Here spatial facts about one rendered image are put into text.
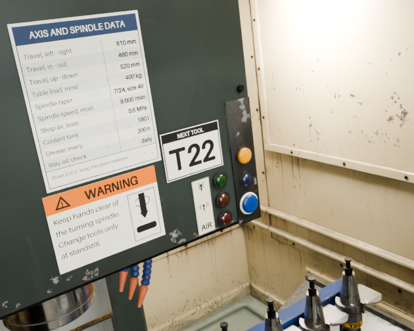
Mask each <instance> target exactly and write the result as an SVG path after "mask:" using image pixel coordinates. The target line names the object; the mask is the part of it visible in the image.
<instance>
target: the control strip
mask: <svg viewBox="0 0 414 331"><path fill-rule="evenodd" d="M225 110H226V116H227V127H228V134H229V144H230V151H231V161H232V167H233V178H234V184H235V195H236V201H237V212H238V218H239V226H240V225H243V224H245V223H248V222H250V221H253V220H255V219H257V218H260V217H261V210H260V197H259V190H258V178H257V171H256V159H255V151H254V139H253V132H252V120H251V113H250V100H249V97H244V98H241V99H236V100H230V101H227V102H225ZM242 148H249V149H250V151H251V153H252V156H251V159H250V161H249V162H248V163H246V164H242V163H240V162H239V159H238V153H239V151H240V150H241V149H242ZM221 174H224V175H225V176H226V178H227V181H226V184H225V185H224V186H222V187H219V186H217V185H216V179H217V177H218V175H221ZM245 174H250V175H251V176H252V182H251V183H250V184H249V185H248V186H244V185H243V183H242V178H243V176H244V175H245ZM227 182H228V176H227V174H226V173H225V172H222V171H219V172H217V173H216V174H215V175H214V178H213V185H214V186H215V187H216V188H218V189H222V188H224V187H225V186H226V185H227ZM222 194H226V195H228V197H229V202H228V204H227V205H226V206H220V205H219V202H218V200H219V197H220V196H221V195H222ZM249 194H253V195H255V196H256V197H257V199H258V206H257V208H256V209H255V210H254V211H253V212H252V213H247V212H245V211H244V210H243V208H242V201H243V200H244V198H245V197H246V196H247V195H249ZM230 199H231V197H230V195H229V193H228V192H225V191H221V192H220V193H219V194H218V195H217V196H216V206H217V207H219V208H226V207H227V206H228V205H229V203H230ZM225 213H229V214H230V215H231V222H232V220H233V215H232V213H231V212H230V211H227V210H225V211H223V212H221V213H220V215H219V217H218V224H219V225H220V226H221V227H228V226H229V225H230V224H231V222H230V223H229V224H228V225H222V223H221V217H222V216H223V214H225Z"/></svg>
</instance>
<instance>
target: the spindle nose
mask: <svg viewBox="0 0 414 331"><path fill-rule="evenodd" d="M94 299H95V283H94V282H92V283H91V284H88V285H86V286H83V287H81V288H78V289H76V290H73V291H71V292H68V293H66V294H63V295H61V296H59V297H56V298H53V299H50V300H49V301H46V302H44V303H41V304H39V305H36V306H34V307H31V308H29V309H26V310H24V311H21V312H19V313H17V314H14V315H11V316H9V317H7V318H4V319H2V321H3V324H4V326H5V327H6V328H7V329H9V330H11V331H50V330H54V329H57V328H60V327H62V326H64V325H66V324H68V323H70V322H72V321H74V320H76V319H77V318H78V317H80V316H81V315H83V314H84V313H85V312H86V311H87V310H88V309H89V308H90V306H91V305H92V303H93V302H94Z"/></svg>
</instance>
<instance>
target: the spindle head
mask: <svg viewBox="0 0 414 331"><path fill-rule="evenodd" d="M134 10H137V12H138V17H139V24H140V29H141V37H142V41H143V48H144V54H145V61H146V65H147V74H148V78H149V85H150V93H151V98H152V105H153V110H154V118H155V122H156V130H157V135H158V142H159V147H160V155H161V159H162V160H159V161H157V162H153V163H150V164H146V165H142V166H139V167H135V168H132V169H128V170H125V171H121V172H119V173H115V174H112V175H108V176H105V177H101V178H98V179H94V180H92V181H88V182H85V183H81V184H78V185H74V186H71V187H67V188H63V189H60V190H56V191H54V192H50V193H47V190H46V187H45V182H44V179H43V174H42V170H41V166H40V162H39V157H38V154H37V148H36V145H35V141H34V135H33V132H32V127H31V124H30V119H29V115H28V111H27V107H26V102H25V99H24V94H23V90H22V86H21V82H20V77H19V74H18V69H17V65H16V61H15V57H14V52H13V49H12V44H11V39H10V35H9V31H8V27H7V24H17V23H23V22H35V21H41V20H52V19H59V18H70V17H77V16H88V15H94V14H106V13H112V12H123V11H134ZM244 97H248V89H247V82H246V70H245V63H244V50H243V44H242V31H241V18H240V12H239V0H0V320H2V319H4V318H7V317H9V316H11V315H14V314H17V313H19V312H21V311H24V310H26V309H29V308H31V307H34V306H36V305H39V304H41V303H44V302H46V301H49V300H50V299H53V298H56V297H59V296H61V295H63V294H66V293H68V292H71V291H73V290H76V289H78V288H81V287H83V286H86V285H88V284H91V283H92V282H95V281H98V280H100V279H102V278H105V277H108V276H110V275H113V274H115V273H118V272H120V271H123V270H125V269H128V268H130V267H132V266H134V265H137V264H140V263H142V262H144V261H147V260H150V259H152V258H154V257H157V256H159V255H162V254H164V253H167V252H170V251H172V250H174V249H176V248H179V247H182V246H184V245H186V244H189V243H191V242H194V241H196V240H199V239H201V238H204V237H206V236H209V235H211V234H214V233H216V232H219V231H221V230H223V229H226V228H228V227H231V226H233V225H236V224H238V223H239V218H238V212H237V201H236V195H235V184H234V178H233V167H232V161H231V151H230V146H229V135H228V129H227V118H226V112H225V102H227V101H230V100H236V99H241V98H244ZM214 120H218V125H219V135H220V141H221V151H222V158H223V165H221V166H218V167H215V168H212V169H209V170H206V171H203V172H200V173H196V174H194V175H190V176H188V177H184V178H182V179H178V180H175V181H172V182H169V183H167V181H166V174H165V169H164V161H163V157H162V149H161V144H160V136H159V135H161V134H165V133H169V132H172V131H177V130H180V129H184V128H187V127H192V126H194V125H199V124H202V123H207V122H209V121H214ZM149 166H154V169H155V174H156V181H157V185H158V193H159V197H160V205H161V209H162V217H163V221H164V228H165V233H166V234H165V235H163V236H159V237H158V238H155V239H152V240H149V241H147V242H144V243H142V244H139V245H137V246H134V247H132V248H129V249H126V250H124V251H121V252H118V253H116V254H113V255H110V256H108V257H105V258H102V259H100V260H98V261H94V262H92V263H90V264H87V265H84V266H82V267H79V268H77V269H74V270H72V271H68V272H67V273H63V274H60V271H59V268H58V263H57V258H56V255H55V250H54V247H53V242H52V239H51V233H50V230H49V226H48V222H47V218H46V214H45V209H44V206H43V201H42V198H45V197H48V196H52V195H54V194H58V193H61V192H65V191H68V190H72V189H75V188H79V187H82V186H85V185H89V184H92V183H96V182H99V181H103V180H105V179H109V178H112V177H116V176H119V175H123V174H125V173H129V172H132V171H136V170H139V169H143V168H146V167H149ZM219 171H222V172H225V173H226V174H227V176H228V182H227V185H226V186H225V187H224V188H222V189H218V188H216V187H215V186H214V185H213V178H214V175H215V174H216V173H217V172H219ZM206 177H208V178H209V184H210V193H211V198H212V207H213V213H214V223H215V228H216V229H215V230H213V231H210V232H207V233H206V234H203V235H200V236H199V235H198V226H197V222H196V213H195V204H194V199H193V190H192V185H191V183H192V182H194V181H197V180H200V179H203V178H206ZM221 191H225V192H228V193H229V195H230V197H231V199H230V203H229V205H228V206H227V207H226V208H219V207H217V206H216V196H217V195H218V194H219V193H220V192H221ZM225 210H227V211H230V212H231V213H232V215H233V220H232V222H231V224H230V225H229V226H228V227H221V226H220V225H219V224H218V217H219V215H220V213H221V212H223V211H225Z"/></svg>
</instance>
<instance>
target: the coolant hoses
mask: <svg viewBox="0 0 414 331"><path fill-rule="evenodd" d="M143 263H144V264H143V268H144V269H143V275H142V281H141V285H140V287H139V297H138V302H137V307H141V305H142V303H143V300H144V298H145V296H146V293H147V291H148V289H149V287H148V285H149V284H150V278H151V275H150V274H151V273H152V271H151V268H152V264H151V263H152V259H150V260H147V261H144V262H143ZM128 270H129V268H128V269H125V270H123V271H120V272H119V274H120V275H119V292H123V289H124V285H125V282H126V278H127V274H128ZM130 270H131V273H130V275H131V278H130V279H129V294H128V299H130V300H131V299H132V297H133V294H134V292H135V289H136V286H137V283H138V281H139V279H138V278H137V277H138V276H139V275H140V273H139V266H138V264H137V265H134V266H132V267H131V268H130Z"/></svg>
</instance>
